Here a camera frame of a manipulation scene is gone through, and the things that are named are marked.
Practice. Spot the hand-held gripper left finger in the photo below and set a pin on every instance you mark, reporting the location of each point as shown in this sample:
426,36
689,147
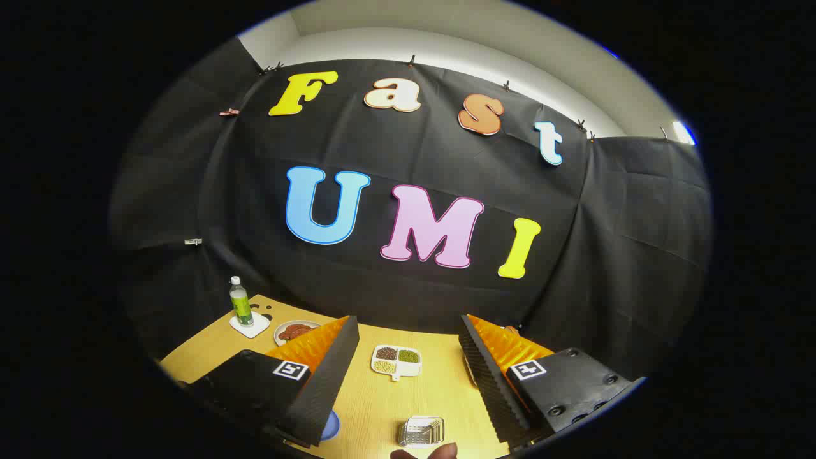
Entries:
322,389

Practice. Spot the green plastic bottle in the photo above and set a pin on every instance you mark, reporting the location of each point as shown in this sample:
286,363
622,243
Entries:
241,303

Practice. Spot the white divided tray with beans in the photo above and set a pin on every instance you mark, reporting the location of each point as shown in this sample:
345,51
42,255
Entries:
396,363

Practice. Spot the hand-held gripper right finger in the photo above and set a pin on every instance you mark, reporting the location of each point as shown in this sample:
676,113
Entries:
494,395

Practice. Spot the plate with food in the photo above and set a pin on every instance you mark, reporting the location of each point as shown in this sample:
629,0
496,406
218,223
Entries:
293,331

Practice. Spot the blue plate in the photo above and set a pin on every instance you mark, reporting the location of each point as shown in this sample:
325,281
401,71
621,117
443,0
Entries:
330,426

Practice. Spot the white square coaster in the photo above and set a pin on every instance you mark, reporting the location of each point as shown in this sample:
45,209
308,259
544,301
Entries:
258,329

